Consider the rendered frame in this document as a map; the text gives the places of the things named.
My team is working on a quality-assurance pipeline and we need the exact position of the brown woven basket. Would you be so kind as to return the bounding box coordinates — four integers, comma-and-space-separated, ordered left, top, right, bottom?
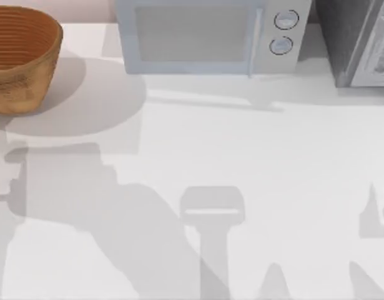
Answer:
0, 6, 64, 114

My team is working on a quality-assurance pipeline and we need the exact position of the pale microwave oven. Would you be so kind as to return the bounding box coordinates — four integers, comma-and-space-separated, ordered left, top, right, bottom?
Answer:
112, 0, 313, 79

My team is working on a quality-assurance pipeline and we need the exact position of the microwave door handle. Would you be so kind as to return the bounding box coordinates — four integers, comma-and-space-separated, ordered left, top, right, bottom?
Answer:
248, 7, 262, 79

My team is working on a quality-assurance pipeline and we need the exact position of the round microwave knob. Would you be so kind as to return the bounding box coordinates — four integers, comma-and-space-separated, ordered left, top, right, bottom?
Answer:
268, 35, 295, 56
273, 9, 300, 31

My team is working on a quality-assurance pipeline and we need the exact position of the pale blue microwave door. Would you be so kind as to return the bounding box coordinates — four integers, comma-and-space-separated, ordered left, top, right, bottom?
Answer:
113, 0, 263, 76

